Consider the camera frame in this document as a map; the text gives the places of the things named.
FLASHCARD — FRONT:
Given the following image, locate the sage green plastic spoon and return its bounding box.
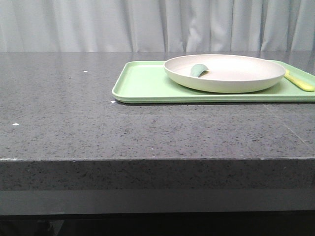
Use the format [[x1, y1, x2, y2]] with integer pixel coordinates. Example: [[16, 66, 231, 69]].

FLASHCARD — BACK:
[[190, 63, 209, 77]]

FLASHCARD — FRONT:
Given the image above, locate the cream round plate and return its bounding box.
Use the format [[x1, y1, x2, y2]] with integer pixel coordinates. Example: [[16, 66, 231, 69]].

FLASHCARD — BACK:
[[164, 54, 286, 93]]

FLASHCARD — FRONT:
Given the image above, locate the yellow plastic fork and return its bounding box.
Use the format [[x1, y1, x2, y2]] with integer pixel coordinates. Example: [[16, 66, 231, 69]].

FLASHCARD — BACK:
[[284, 70, 315, 92]]

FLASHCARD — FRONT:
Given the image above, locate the light green serving tray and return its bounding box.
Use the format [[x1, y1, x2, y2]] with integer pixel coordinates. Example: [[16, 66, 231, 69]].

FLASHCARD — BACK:
[[112, 61, 315, 104]]

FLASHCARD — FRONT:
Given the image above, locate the grey pleated curtain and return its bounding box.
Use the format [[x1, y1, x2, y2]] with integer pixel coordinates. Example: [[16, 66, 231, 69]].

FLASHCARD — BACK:
[[0, 0, 315, 52]]

